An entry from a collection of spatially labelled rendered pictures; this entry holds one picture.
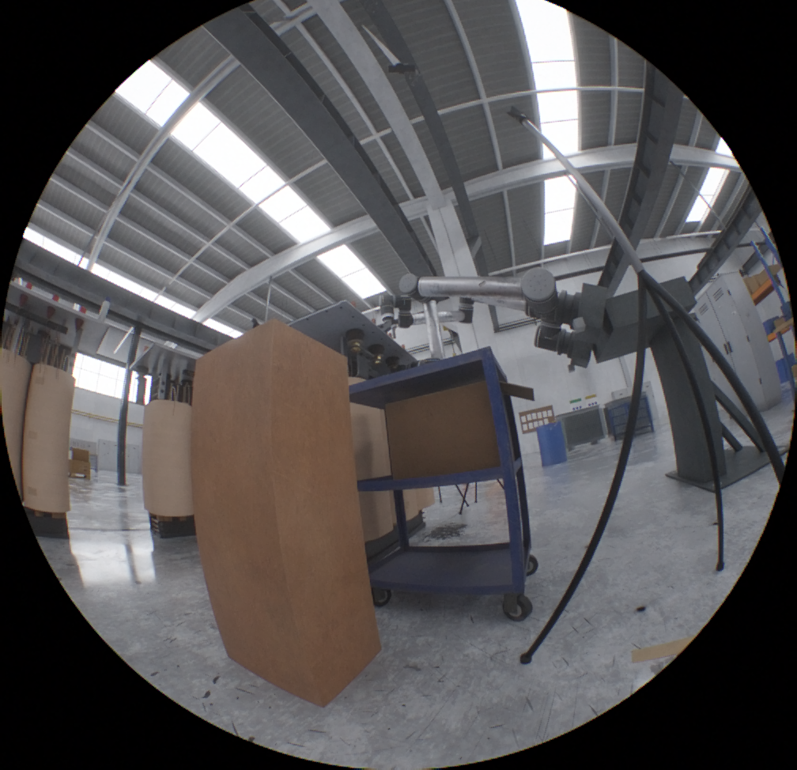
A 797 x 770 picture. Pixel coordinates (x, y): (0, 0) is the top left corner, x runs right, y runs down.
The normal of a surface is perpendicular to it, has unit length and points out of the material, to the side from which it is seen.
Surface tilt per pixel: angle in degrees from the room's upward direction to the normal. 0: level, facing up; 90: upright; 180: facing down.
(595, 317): 90
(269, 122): 174
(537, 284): 97
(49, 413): 90
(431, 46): 174
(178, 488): 90
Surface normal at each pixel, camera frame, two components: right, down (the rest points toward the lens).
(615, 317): -0.51, -0.22
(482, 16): 0.20, 0.92
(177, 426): 0.91, -0.22
